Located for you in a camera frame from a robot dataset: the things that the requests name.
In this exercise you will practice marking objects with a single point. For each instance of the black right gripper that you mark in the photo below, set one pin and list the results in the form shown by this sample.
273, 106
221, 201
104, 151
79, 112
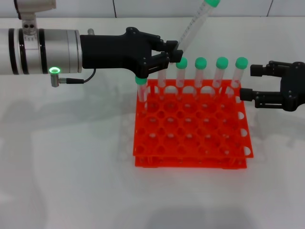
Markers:
295, 88

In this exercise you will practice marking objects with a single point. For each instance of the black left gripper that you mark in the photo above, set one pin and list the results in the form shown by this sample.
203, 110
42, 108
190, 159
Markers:
114, 52

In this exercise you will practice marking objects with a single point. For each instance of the green capped clear test tube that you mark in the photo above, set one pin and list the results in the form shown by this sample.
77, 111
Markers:
141, 81
162, 81
222, 62
183, 65
241, 63
200, 63
194, 25

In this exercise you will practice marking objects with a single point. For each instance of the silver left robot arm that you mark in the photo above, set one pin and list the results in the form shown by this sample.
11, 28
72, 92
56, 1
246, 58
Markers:
54, 50

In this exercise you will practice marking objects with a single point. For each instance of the orange plastic test tube rack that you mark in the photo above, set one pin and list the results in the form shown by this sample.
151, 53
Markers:
178, 127

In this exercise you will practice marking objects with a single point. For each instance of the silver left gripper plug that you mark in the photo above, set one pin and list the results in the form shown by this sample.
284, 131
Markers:
90, 32

